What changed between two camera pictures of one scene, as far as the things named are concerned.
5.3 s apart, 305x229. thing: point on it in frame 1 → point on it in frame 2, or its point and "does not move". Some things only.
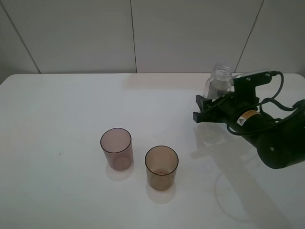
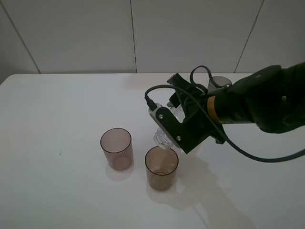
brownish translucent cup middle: (161, 162) does not move
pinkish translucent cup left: (116, 143) does not move
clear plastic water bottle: (221, 83) → (160, 138)
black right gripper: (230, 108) → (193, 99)
